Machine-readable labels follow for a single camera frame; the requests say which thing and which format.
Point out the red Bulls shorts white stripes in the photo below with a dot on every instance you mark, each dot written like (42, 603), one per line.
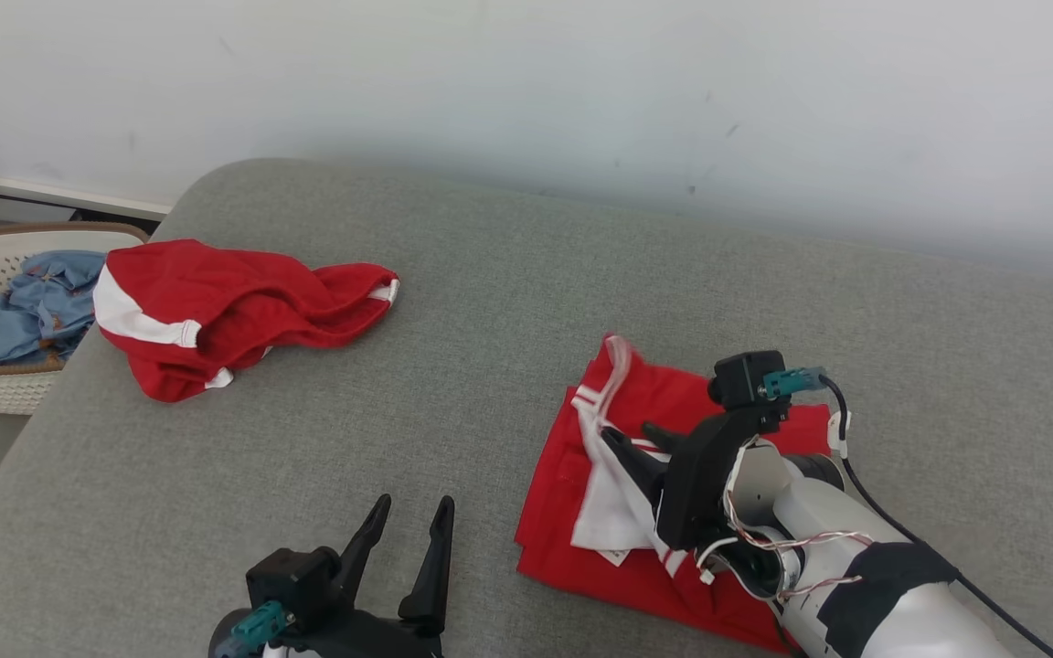
(243, 302)

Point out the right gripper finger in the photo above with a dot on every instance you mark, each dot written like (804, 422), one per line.
(641, 475)
(665, 437)

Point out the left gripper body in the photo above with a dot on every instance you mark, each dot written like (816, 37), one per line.
(353, 635)

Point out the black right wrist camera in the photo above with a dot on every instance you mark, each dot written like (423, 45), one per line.
(746, 379)

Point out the white and black baseboard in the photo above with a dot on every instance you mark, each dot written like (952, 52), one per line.
(69, 199)

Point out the red Bulls jersey white sleeves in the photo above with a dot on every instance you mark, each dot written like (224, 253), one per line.
(563, 512)

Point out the white and grey right arm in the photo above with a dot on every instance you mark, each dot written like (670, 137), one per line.
(892, 621)

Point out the grey fabric sofa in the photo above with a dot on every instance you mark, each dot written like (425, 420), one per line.
(490, 302)

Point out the light blue printed garment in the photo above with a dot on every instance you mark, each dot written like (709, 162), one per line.
(42, 306)

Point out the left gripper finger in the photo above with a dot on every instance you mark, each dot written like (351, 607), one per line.
(364, 548)
(433, 576)

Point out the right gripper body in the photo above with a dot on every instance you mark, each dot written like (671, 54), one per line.
(696, 484)

